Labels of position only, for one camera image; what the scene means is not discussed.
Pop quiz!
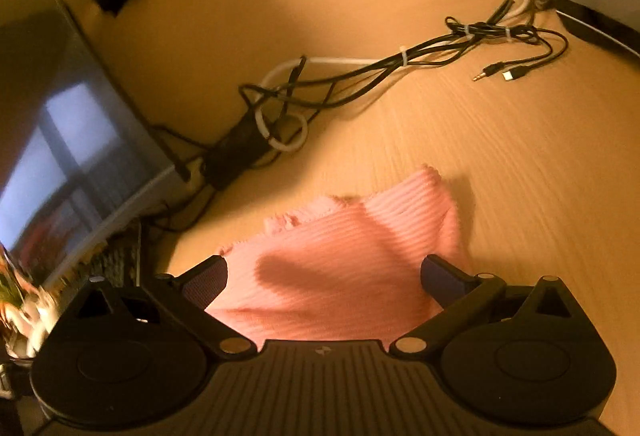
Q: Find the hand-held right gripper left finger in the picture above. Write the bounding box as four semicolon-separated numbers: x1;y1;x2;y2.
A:
60;255;258;359

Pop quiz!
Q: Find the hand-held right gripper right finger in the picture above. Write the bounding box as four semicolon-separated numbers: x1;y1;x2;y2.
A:
387;255;576;359

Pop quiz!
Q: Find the pink knitted sweater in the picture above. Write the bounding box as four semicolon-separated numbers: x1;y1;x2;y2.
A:
205;163;473;348

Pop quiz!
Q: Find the black keyboard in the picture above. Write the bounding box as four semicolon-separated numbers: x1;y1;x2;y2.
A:
62;219;148;302

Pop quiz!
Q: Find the black power adapter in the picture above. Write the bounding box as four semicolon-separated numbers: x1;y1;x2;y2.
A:
202;113;273;191

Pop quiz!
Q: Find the colourful blurred packet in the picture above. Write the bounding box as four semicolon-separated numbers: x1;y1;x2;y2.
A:
0;252;63;359

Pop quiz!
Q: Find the black computer monitor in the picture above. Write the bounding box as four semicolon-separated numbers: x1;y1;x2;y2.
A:
0;0;191;302

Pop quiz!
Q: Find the white looped cable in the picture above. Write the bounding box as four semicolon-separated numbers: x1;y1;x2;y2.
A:
254;56;401;152

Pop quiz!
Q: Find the black audio jack cable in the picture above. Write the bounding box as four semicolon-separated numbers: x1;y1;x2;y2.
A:
471;29;571;83

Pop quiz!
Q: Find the black flat plug cable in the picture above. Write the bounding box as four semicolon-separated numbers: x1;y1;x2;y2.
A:
501;29;556;83

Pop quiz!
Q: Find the black cable bundle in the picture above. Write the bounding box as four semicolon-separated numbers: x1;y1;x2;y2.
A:
239;0;571;117

